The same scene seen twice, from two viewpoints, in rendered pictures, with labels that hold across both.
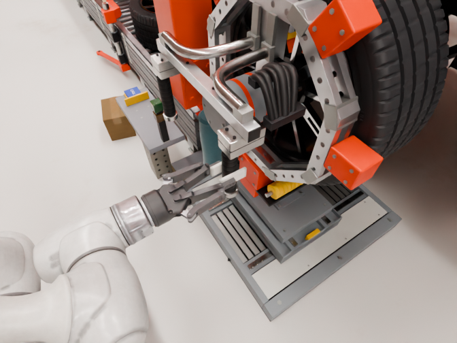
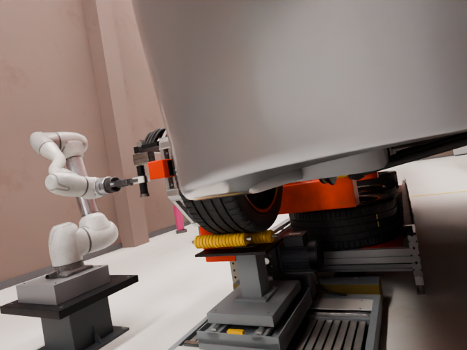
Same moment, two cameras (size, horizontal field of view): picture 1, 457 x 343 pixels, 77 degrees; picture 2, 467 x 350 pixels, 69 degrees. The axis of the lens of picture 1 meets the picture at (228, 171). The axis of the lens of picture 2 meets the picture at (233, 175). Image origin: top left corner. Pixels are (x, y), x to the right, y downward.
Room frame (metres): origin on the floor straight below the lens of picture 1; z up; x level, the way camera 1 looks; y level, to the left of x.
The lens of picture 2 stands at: (-0.01, -1.57, 0.78)
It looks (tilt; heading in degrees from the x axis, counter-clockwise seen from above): 0 degrees down; 59
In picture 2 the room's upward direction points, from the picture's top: 9 degrees counter-clockwise
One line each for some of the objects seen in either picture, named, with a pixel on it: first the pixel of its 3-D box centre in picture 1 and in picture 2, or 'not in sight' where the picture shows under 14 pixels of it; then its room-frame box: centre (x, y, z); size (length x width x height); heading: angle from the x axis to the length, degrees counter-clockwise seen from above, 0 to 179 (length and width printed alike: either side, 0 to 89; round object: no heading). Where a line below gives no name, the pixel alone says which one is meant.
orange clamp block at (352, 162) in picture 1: (351, 162); (162, 169); (0.43, -0.28, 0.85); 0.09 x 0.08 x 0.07; 33
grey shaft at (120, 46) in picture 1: (116, 39); not in sight; (2.09, 0.83, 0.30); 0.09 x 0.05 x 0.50; 33
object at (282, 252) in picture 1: (277, 201); (259, 315); (0.78, -0.25, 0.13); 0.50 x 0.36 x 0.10; 33
